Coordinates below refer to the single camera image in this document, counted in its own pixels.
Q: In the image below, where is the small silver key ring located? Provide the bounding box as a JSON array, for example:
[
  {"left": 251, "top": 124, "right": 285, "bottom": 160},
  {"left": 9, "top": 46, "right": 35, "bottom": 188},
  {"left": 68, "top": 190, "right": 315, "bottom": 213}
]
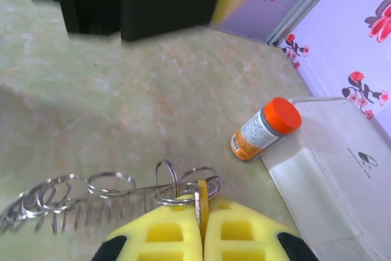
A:
[
  {"left": 87, "top": 171, "right": 137, "bottom": 198},
  {"left": 154, "top": 159, "right": 180, "bottom": 198},
  {"left": 180, "top": 166, "right": 224, "bottom": 201},
  {"left": 156, "top": 183, "right": 196, "bottom": 207},
  {"left": 38, "top": 174, "right": 89, "bottom": 212}
]

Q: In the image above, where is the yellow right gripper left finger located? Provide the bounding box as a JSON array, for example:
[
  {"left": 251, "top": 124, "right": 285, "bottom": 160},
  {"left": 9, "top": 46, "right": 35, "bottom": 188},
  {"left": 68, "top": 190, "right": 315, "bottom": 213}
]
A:
[{"left": 91, "top": 194, "right": 204, "bottom": 261}]

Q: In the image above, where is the white medicine box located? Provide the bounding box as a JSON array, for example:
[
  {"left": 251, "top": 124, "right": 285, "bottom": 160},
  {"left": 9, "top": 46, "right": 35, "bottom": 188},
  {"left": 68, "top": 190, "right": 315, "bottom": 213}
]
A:
[{"left": 261, "top": 96, "right": 391, "bottom": 261}]

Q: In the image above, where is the small metal key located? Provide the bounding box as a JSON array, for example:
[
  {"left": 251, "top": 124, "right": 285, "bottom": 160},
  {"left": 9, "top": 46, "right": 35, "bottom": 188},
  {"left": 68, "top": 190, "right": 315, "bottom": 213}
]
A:
[{"left": 194, "top": 180, "right": 211, "bottom": 233}]

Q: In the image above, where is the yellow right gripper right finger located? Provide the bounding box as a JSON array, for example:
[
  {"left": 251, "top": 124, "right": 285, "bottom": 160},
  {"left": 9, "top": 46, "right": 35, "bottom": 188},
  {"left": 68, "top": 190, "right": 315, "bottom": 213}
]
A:
[{"left": 203, "top": 195, "right": 320, "bottom": 261}]

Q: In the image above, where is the aluminium corner post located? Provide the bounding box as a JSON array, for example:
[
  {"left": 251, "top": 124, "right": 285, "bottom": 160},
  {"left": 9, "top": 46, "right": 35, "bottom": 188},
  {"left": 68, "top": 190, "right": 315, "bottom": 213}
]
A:
[{"left": 265, "top": 0, "right": 349, "bottom": 48}]

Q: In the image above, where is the pill bottle with orange cap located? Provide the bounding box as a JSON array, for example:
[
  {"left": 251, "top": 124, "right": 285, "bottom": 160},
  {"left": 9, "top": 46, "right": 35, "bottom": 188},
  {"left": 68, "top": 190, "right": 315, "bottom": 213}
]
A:
[{"left": 230, "top": 97, "right": 302, "bottom": 163}]

